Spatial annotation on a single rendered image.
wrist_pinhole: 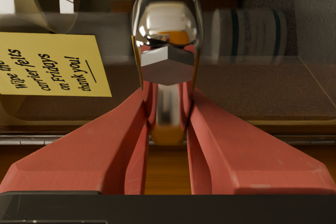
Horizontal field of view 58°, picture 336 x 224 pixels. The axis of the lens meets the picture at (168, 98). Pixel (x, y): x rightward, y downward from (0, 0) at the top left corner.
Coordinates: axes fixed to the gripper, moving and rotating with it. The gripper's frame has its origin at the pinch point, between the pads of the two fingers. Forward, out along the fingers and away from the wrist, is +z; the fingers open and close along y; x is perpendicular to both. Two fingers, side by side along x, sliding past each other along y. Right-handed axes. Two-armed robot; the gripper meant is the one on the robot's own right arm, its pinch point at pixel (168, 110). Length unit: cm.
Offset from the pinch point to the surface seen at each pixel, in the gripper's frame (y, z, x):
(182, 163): -1.8, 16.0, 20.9
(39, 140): 13.9, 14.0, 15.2
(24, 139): 15.3, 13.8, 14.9
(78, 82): 5.7, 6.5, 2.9
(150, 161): 2.2, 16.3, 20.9
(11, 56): 8.4, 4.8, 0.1
